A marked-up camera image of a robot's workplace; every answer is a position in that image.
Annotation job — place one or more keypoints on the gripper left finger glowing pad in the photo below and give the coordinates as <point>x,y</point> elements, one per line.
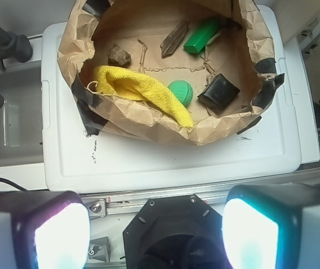
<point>43,229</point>

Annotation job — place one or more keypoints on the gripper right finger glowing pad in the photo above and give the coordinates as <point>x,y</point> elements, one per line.
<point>272,226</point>

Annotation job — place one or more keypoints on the black box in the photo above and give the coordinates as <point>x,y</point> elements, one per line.
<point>218,94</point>

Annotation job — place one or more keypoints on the white plastic lid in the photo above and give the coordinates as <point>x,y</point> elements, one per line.
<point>110,162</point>

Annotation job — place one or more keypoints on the grey plastic tub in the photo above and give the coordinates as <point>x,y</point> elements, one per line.
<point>21,124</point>

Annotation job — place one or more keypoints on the green ball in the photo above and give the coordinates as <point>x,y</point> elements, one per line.
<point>182,91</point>

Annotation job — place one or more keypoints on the yellow cloth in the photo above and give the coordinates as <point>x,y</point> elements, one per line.
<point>128,84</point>

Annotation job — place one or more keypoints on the brown paper bag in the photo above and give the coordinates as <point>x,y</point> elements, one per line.
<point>242,50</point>

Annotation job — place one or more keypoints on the brown rock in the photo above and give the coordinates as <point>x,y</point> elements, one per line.
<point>118,56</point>

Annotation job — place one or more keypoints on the green block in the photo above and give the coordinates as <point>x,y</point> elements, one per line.
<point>202,35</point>

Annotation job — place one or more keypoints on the dark wood piece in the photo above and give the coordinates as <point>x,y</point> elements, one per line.
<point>174,38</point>

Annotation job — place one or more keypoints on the metal corner bracket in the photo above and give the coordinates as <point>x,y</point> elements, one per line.
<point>99,249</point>

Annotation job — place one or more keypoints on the aluminium rail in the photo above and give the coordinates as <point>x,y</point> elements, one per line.
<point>115,203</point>

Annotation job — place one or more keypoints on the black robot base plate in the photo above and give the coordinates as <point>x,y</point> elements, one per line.
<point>176,235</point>

